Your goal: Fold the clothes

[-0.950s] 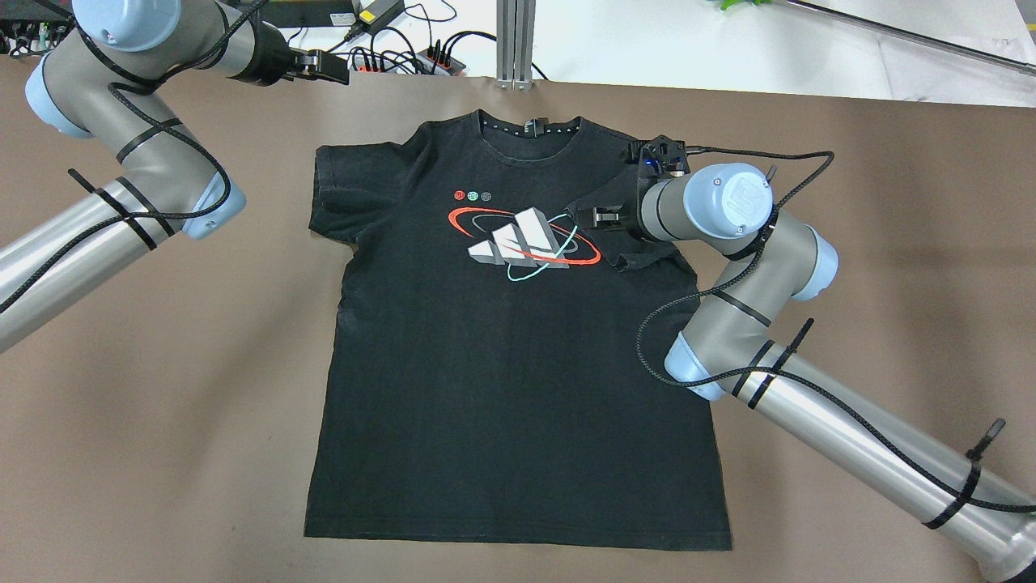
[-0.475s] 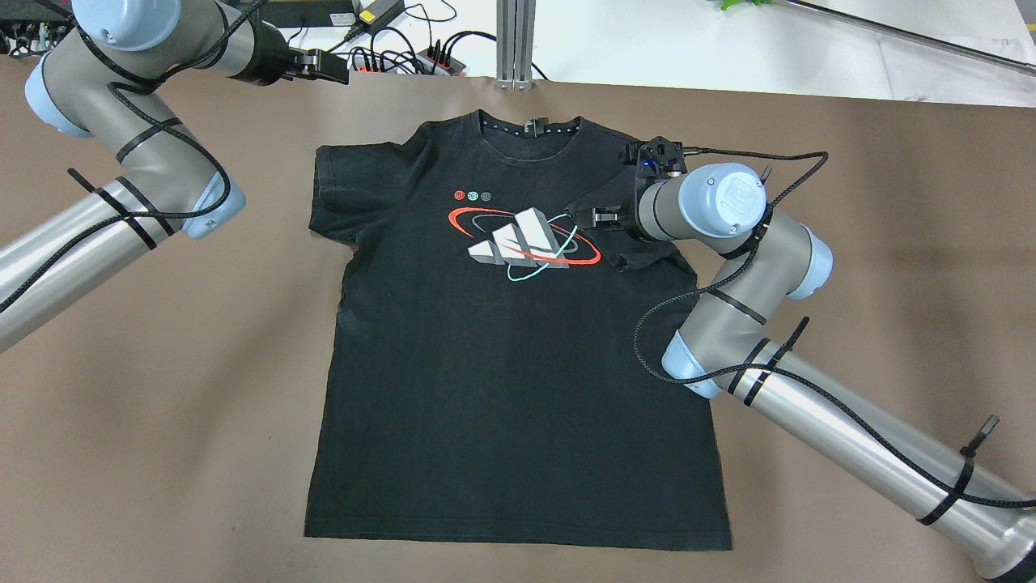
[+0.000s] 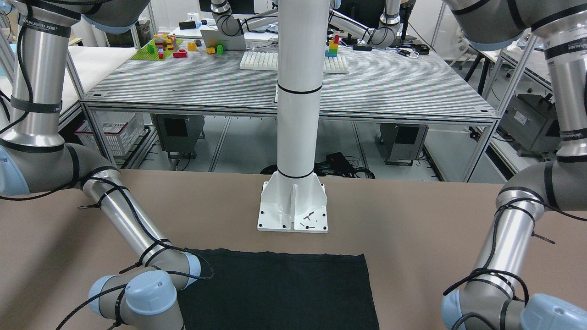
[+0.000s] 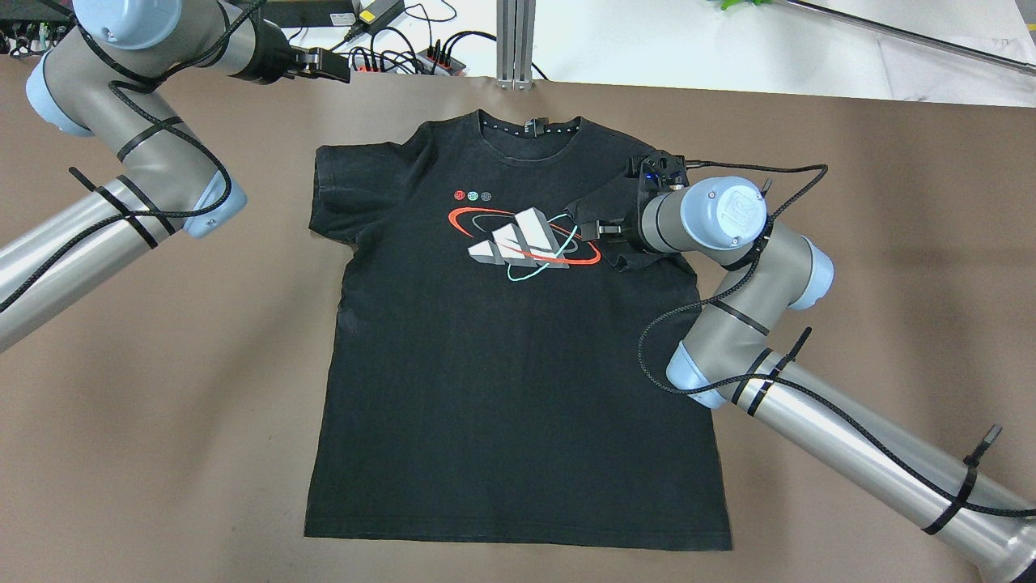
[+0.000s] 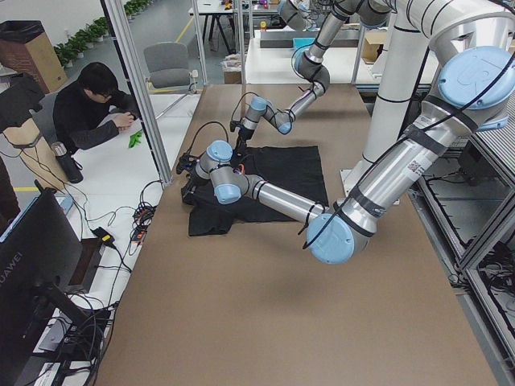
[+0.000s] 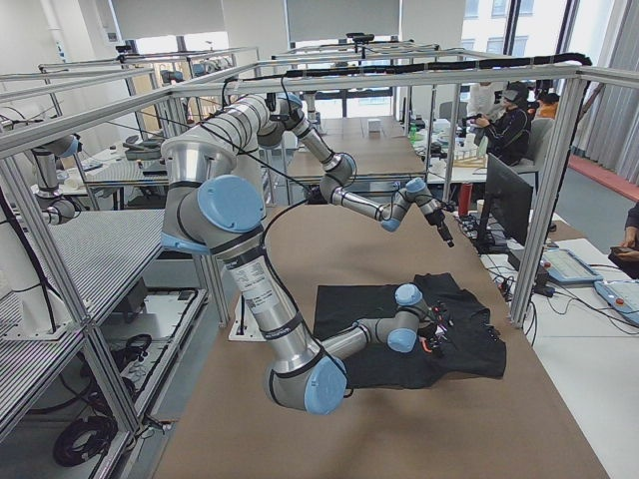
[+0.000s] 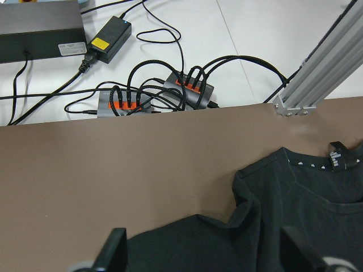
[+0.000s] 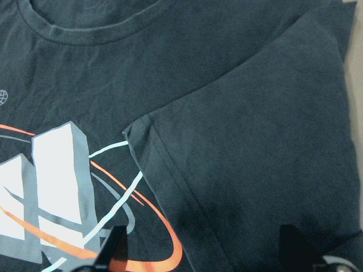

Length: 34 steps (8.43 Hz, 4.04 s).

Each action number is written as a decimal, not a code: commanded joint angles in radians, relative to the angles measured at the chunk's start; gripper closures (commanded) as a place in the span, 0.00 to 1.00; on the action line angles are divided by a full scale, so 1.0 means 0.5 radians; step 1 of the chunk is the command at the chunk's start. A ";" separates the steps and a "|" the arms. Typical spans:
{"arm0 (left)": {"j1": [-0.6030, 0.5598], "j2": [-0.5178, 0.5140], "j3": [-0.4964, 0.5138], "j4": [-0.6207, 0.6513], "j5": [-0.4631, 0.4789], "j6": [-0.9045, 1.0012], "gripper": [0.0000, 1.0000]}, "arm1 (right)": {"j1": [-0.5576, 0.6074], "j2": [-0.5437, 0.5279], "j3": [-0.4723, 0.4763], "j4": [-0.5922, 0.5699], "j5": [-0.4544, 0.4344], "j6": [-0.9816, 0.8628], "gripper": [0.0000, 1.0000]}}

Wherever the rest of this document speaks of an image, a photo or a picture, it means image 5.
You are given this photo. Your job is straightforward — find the black t-shirt with logo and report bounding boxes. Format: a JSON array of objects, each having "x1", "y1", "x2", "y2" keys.
[{"x1": 181, "y1": 146, "x2": 328, "y2": 236}]

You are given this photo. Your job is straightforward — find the black computer monitor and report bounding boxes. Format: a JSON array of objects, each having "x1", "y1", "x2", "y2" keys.
[{"x1": 1, "y1": 189, "x2": 86, "y2": 385}]

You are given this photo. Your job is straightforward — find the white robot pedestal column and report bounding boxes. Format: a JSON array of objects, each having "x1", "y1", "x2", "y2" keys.
[{"x1": 335, "y1": 1, "x2": 443, "y2": 220}]

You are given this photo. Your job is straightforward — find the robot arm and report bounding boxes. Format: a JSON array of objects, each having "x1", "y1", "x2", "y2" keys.
[
  {"x1": 182, "y1": 1, "x2": 514, "y2": 264},
  {"x1": 230, "y1": 1, "x2": 391, "y2": 156}
]

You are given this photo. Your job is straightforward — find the green toy on table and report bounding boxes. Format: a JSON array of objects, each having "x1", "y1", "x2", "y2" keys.
[{"x1": 128, "y1": 130, "x2": 142, "y2": 149}]

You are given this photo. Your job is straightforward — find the grey office chair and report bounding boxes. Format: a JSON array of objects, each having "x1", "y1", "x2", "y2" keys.
[{"x1": 143, "y1": 42, "x2": 198, "y2": 93}]

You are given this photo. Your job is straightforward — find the seated person in black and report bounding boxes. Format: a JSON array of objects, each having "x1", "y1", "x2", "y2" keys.
[{"x1": 53, "y1": 62, "x2": 140, "y2": 154}]

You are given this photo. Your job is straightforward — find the black water bottle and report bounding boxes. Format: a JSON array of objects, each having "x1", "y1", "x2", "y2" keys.
[{"x1": 51, "y1": 142, "x2": 84, "y2": 183}]

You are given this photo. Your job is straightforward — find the cardboard box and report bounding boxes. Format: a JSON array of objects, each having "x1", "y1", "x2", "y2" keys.
[{"x1": 1, "y1": 20, "x2": 68, "y2": 93}]

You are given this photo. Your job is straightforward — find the black power adapter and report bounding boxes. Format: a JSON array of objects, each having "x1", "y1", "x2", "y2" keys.
[{"x1": 92, "y1": 227, "x2": 114, "y2": 245}]

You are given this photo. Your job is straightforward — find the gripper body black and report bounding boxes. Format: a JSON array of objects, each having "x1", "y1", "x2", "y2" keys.
[
  {"x1": 235, "y1": 127, "x2": 252, "y2": 157},
  {"x1": 181, "y1": 160, "x2": 209, "y2": 205}
]

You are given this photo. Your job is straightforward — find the aluminium frame post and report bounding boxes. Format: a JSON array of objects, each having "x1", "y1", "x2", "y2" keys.
[{"x1": 100, "y1": 0, "x2": 172, "y2": 187}]

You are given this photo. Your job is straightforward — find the grey orange usb hub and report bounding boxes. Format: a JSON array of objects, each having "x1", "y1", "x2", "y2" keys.
[
  {"x1": 133, "y1": 206, "x2": 155, "y2": 222},
  {"x1": 130, "y1": 228, "x2": 146, "y2": 245}
]

